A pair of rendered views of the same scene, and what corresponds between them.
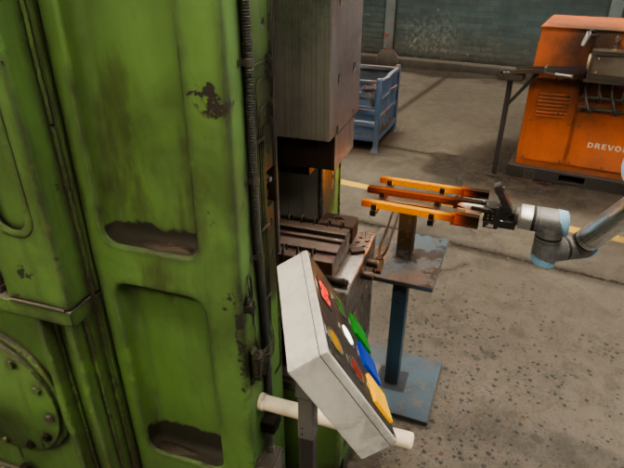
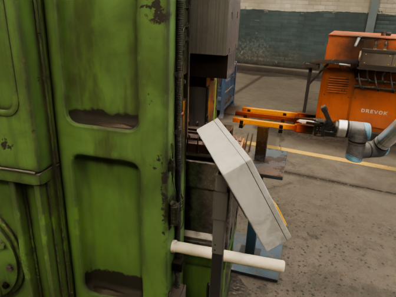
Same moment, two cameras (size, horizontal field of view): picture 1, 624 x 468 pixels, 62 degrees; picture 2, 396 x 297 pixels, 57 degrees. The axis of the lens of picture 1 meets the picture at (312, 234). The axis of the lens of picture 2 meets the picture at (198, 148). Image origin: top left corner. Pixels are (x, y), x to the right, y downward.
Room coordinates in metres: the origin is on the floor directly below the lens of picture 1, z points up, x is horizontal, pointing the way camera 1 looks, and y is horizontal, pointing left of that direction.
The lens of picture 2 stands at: (-0.12, 0.18, 1.54)
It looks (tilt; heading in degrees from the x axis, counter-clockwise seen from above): 22 degrees down; 355
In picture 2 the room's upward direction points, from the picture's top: 2 degrees clockwise
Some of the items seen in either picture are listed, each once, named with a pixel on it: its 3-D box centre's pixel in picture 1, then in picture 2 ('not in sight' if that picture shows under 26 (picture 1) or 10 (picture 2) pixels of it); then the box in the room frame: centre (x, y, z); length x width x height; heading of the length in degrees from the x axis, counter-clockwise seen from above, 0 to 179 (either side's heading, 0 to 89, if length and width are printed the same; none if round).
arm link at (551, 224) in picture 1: (550, 221); (357, 130); (1.64, -0.84, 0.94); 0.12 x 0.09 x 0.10; 69
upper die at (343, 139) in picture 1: (274, 134); (182, 59); (1.46, 0.11, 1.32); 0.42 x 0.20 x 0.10; 72
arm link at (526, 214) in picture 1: (524, 216); (340, 128); (1.67, -0.76, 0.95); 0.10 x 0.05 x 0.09; 159
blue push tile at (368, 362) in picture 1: (366, 364); not in sight; (0.85, -0.12, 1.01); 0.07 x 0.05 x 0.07; 7
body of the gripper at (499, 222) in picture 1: (500, 214); (324, 127); (1.70, -0.68, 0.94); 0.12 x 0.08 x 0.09; 69
